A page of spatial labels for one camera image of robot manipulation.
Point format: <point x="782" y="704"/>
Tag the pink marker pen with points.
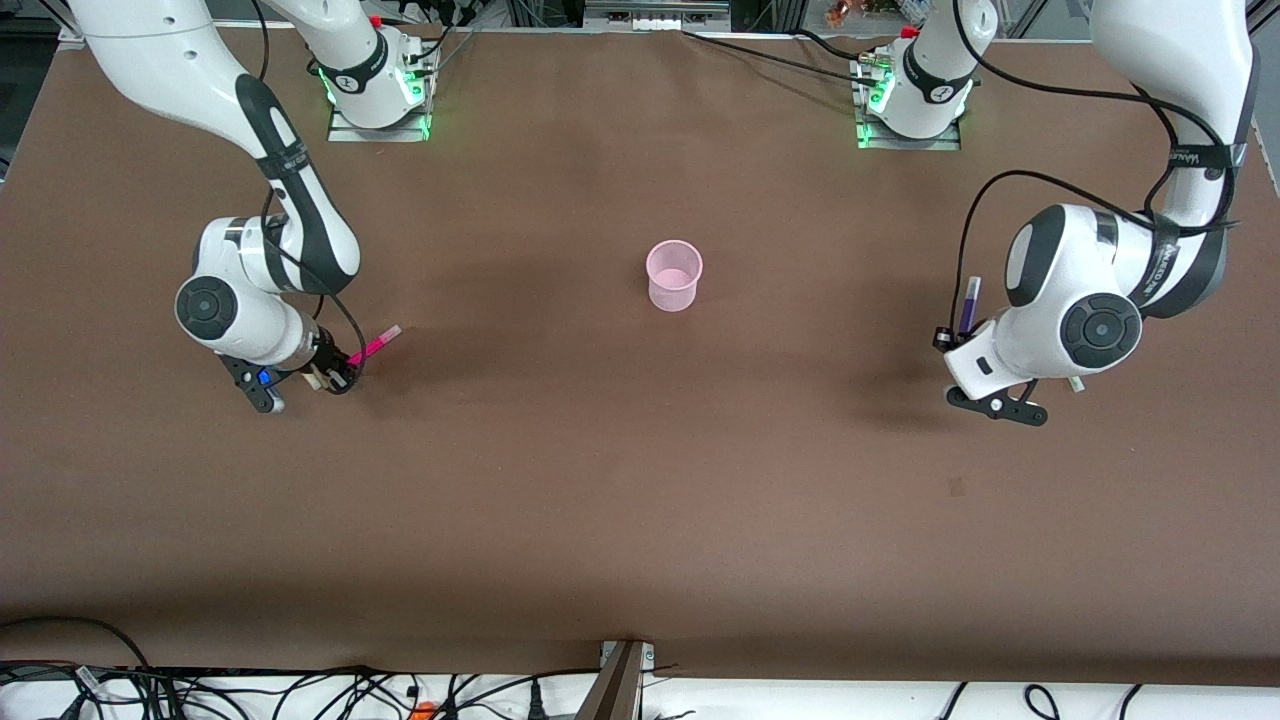
<point x="378" y="343"/>

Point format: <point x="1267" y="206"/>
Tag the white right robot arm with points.
<point x="180" y="60"/>

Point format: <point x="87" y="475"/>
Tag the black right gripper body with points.
<point x="332" y="364"/>

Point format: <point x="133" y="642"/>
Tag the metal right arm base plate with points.
<point x="378" y="133"/>

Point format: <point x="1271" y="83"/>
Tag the purple marker pen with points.
<point x="970" y="305"/>

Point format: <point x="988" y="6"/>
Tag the yellow marker pen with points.
<point x="318" y="378"/>

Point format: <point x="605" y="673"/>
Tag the metal table clamp bracket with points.
<point x="615" y="685"/>

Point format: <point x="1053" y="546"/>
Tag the pink mesh pen holder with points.
<point x="674" y="280"/>

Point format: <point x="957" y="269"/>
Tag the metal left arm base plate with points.
<point x="910" y="142"/>

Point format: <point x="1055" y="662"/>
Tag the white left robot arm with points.
<point x="1180" y="50"/>

